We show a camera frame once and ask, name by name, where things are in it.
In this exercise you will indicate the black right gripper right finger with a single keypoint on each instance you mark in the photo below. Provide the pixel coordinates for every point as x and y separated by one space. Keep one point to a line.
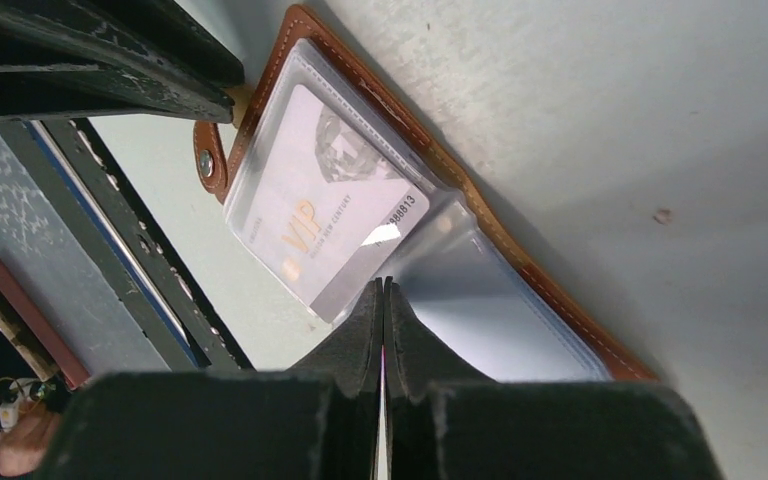
447 420

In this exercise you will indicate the brown leather card holder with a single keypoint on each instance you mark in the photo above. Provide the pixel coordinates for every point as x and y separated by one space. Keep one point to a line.
466 278

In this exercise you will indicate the red object under table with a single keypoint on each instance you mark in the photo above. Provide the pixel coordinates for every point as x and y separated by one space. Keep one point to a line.
32 335

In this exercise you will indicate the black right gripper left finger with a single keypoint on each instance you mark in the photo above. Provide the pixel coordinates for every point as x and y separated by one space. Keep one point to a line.
316 420

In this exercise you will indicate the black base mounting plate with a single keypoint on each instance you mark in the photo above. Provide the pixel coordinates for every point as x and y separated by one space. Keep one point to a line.
96 261

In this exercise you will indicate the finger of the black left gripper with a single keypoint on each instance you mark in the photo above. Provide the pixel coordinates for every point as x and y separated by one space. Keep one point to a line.
67 59

